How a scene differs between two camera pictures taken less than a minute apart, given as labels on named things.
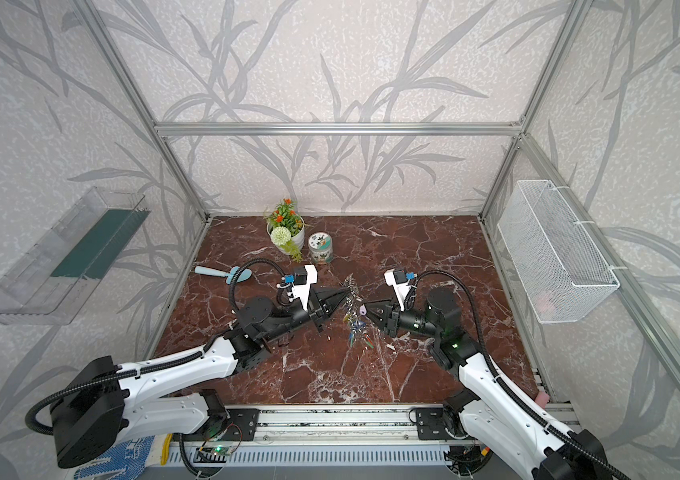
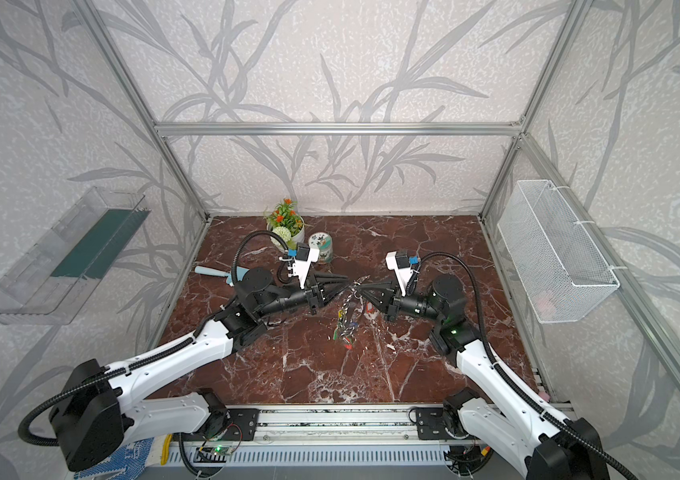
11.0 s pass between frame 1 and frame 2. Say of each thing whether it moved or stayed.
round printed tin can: stayed
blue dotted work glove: stayed
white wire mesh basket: stayed
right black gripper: moved
